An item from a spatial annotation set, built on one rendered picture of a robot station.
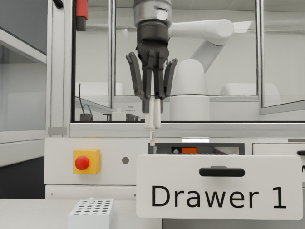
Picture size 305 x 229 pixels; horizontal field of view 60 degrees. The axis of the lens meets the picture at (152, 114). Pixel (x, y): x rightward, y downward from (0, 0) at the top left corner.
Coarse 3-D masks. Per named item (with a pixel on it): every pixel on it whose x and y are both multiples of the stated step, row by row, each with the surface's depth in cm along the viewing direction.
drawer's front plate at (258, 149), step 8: (256, 144) 78; (264, 144) 78; (272, 144) 78; (280, 144) 78; (288, 144) 77; (296, 144) 77; (304, 144) 77; (256, 152) 78; (264, 152) 78; (272, 152) 78; (280, 152) 77; (288, 152) 77; (304, 160) 77; (304, 176) 77
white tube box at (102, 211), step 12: (84, 204) 63; (96, 204) 63; (108, 204) 63; (72, 216) 54; (84, 216) 54; (96, 216) 55; (108, 216) 55; (72, 228) 54; (84, 228) 54; (96, 228) 54; (108, 228) 55
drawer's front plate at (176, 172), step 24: (144, 168) 47; (168, 168) 47; (192, 168) 47; (264, 168) 46; (288, 168) 46; (144, 192) 47; (264, 192) 46; (288, 192) 46; (144, 216) 47; (168, 216) 47; (192, 216) 47; (216, 216) 46; (240, 216) 46; (264, 216) 46; (288, 216) 46
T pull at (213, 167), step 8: (200, 168) 44; (208, 168) 43; (216, 168) 43; (224, 168) 43; (232, 168) 43; (240, 168) 43; (208, 176) 43; (216, 176) 43; (224, 176) 43; (232, 176) 43; (240, 176) 43
